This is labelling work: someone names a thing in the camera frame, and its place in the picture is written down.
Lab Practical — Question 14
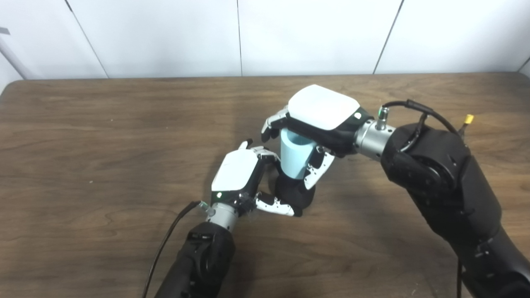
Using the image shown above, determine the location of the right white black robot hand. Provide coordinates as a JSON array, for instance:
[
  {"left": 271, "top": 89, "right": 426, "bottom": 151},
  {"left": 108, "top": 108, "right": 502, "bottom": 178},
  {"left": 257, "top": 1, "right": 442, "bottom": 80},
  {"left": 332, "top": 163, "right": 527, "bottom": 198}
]
[{"left": 261, "top": 84, "right": 375, "bottom": 191}]

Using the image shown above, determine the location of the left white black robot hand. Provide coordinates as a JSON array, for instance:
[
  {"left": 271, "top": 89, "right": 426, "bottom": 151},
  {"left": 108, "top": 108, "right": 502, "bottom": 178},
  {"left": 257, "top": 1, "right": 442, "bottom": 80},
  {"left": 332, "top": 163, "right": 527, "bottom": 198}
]
[{"left": 210, "top": 139, "right": 302, "bottom": 218}]

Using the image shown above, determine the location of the light-blue hose piece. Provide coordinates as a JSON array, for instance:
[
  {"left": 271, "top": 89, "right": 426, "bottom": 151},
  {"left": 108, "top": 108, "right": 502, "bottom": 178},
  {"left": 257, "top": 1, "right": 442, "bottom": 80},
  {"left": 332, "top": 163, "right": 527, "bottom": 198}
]
[{"left": 280, "top": 127, "right": 317, "bottom": 180}]

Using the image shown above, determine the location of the black flared nozzle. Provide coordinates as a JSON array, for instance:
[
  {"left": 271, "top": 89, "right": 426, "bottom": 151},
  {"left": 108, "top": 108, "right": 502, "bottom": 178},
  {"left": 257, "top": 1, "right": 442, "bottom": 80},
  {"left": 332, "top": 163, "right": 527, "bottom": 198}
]
[{"left": 271, "top": 163, "right": 316, "bottom": 216}]

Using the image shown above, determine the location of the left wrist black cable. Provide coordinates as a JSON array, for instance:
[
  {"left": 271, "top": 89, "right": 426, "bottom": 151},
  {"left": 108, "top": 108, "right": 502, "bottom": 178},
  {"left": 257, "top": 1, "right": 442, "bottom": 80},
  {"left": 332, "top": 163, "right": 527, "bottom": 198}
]
[{"left": 142, "top": 200, "right": 212, "bottom": 298}]

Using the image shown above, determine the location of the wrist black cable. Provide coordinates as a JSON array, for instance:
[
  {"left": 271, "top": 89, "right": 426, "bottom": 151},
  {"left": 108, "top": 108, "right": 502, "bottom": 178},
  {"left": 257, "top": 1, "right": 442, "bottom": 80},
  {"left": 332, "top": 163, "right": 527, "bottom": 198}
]
[
  {"left": 375, "top": 99, "right": 465, "bottom": 298},
  {"left": 142, "top": 200, "right": 212, "bottom": 298}
]

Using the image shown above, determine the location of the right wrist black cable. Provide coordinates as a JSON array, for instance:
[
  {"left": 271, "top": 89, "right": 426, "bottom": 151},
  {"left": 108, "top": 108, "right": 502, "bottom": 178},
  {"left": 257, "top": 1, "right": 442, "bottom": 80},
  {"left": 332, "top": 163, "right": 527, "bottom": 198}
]
[{"left": 375, "top": 99, "right": 465, "bottom": 298}]

